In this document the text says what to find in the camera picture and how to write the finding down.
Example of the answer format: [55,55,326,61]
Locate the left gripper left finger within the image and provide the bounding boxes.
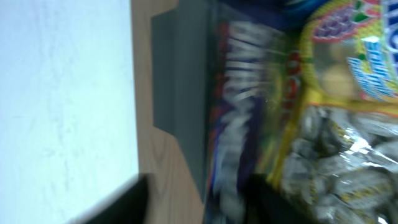
[74,174,149,224]

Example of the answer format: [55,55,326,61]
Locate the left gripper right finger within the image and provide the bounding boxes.
[244,174,313,224]

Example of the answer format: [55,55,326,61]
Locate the yellow Hacks candy bag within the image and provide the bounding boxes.
[266,91,397,223]

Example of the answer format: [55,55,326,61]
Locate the purple Dairy Milk bar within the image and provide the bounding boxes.
[203,0,287,224]

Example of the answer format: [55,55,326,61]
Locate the dark green box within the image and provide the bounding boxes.
[151,0,218,201]

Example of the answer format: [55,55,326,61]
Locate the blue Oreo cookie pack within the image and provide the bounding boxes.
[282,0,328,26]

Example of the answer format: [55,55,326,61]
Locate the green Haribo gummy bag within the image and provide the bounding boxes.
[255,32,300,175]

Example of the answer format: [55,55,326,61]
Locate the yellow Mentos bottle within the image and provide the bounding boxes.
[299,0,397,103]

